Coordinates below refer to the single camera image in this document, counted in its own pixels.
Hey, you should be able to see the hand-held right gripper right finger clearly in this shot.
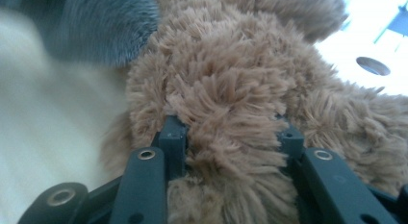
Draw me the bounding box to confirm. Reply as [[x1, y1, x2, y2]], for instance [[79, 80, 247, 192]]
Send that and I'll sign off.
[[275, 113, 306, 170]]

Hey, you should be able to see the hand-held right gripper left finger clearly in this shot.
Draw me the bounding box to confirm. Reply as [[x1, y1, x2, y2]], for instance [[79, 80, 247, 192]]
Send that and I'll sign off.
[[150, 114, 190, 184]]

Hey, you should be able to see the brown teddy bear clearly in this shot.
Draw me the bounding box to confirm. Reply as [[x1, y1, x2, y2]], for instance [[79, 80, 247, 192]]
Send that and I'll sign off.
[[99, 0, 408, 224]]

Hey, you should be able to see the grey cloth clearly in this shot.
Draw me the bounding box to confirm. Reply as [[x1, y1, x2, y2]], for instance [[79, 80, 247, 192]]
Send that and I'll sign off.
[[0, 0, 161, 68]]

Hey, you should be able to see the round table cable hole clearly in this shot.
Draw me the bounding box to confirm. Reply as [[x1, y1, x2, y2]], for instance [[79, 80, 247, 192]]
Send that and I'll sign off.
[[355, 56, 392, 77]]

